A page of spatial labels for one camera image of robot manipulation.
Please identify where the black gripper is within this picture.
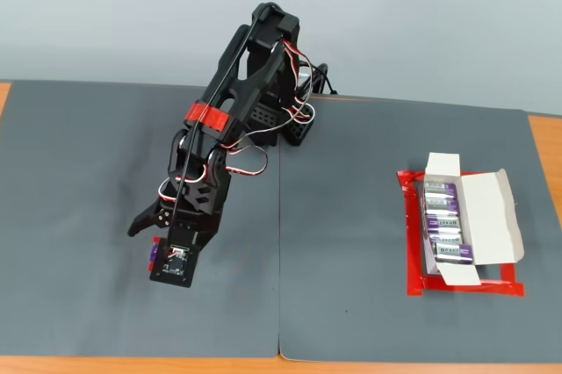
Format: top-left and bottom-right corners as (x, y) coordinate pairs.
(126, 169), (233, 262)

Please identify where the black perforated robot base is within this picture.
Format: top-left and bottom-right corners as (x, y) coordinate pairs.
(243, 97), (318, 147)

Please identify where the white cardboard box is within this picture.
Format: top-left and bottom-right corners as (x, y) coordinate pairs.
(421, 152), (526, 288)

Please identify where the grey rubber mat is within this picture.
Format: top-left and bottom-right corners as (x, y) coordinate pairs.
(0, 79), (282, 358)
(278, 93), (562, 365)

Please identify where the red tape band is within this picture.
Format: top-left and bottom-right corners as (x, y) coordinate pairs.
(184, 102), (233, 134)

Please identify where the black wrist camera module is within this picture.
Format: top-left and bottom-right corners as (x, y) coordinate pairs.
(149, 220), (198, 290)

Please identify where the red white black servo wire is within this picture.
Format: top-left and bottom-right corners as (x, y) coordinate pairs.
(156, 145), (269, 208)
(219, 38), (317, 151)

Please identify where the black camera cable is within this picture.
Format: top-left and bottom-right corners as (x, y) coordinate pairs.
(169, 3), (280, 256)

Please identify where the black power cable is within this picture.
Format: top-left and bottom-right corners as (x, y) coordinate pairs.
(302, 61), (339, 97)

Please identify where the red tape frame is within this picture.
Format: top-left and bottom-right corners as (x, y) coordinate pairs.
(396, 169), (527, 299)

